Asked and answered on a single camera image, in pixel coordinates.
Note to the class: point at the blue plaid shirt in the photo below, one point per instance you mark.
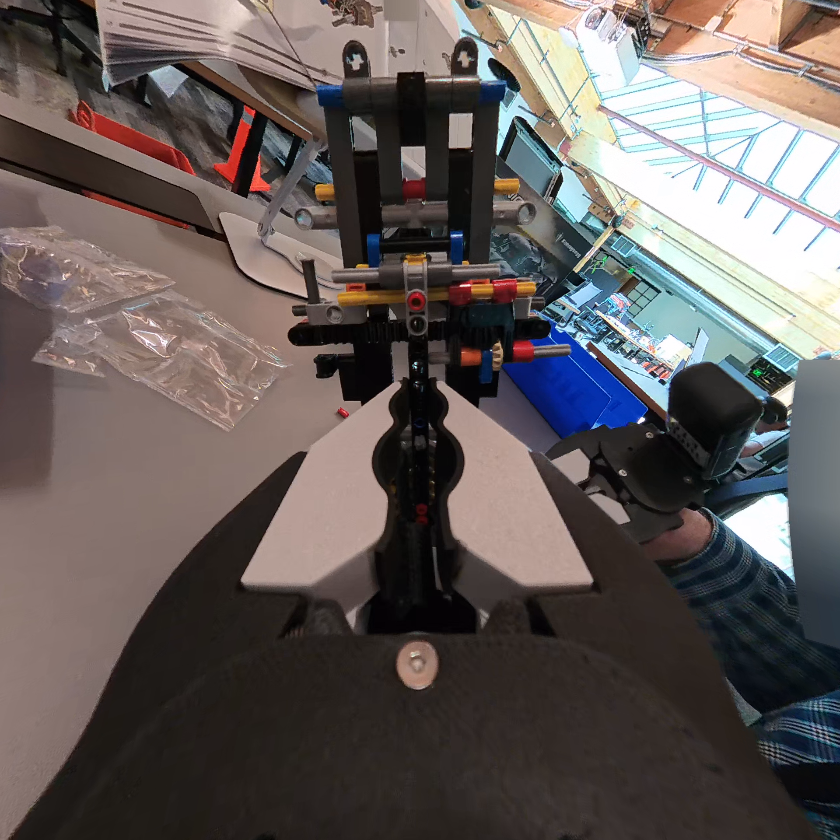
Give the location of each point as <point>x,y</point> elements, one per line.
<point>807,754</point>

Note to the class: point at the clear plastic bag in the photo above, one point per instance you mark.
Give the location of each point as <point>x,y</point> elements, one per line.
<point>184,354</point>

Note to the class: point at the dark printed poster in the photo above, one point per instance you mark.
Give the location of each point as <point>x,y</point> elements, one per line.
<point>538,256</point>

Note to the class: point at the white ceiling unit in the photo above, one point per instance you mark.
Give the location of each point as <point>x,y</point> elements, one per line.
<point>607,46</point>

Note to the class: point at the orange traffic cone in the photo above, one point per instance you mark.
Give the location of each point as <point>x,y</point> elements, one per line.
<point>244,157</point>

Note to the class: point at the multicoloured lego assembly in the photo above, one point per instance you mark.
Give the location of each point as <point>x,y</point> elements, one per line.
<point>410,98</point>

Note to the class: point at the person's right forearm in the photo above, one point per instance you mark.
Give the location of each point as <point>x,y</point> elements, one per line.
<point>741,590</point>

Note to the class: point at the black monitor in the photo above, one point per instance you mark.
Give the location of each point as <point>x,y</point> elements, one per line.
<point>528,161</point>

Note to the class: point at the person's right hand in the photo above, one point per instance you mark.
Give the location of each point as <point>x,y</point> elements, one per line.
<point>686,541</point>

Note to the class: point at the blue plastic bin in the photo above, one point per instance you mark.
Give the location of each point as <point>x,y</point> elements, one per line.
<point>577,387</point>

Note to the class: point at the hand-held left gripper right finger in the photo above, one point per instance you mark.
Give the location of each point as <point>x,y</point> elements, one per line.
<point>518,518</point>

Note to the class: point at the orange plastic frame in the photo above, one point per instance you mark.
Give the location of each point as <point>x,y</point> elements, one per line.
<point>131,144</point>

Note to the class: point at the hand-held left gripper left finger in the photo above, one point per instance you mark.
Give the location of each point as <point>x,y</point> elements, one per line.
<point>315,518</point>

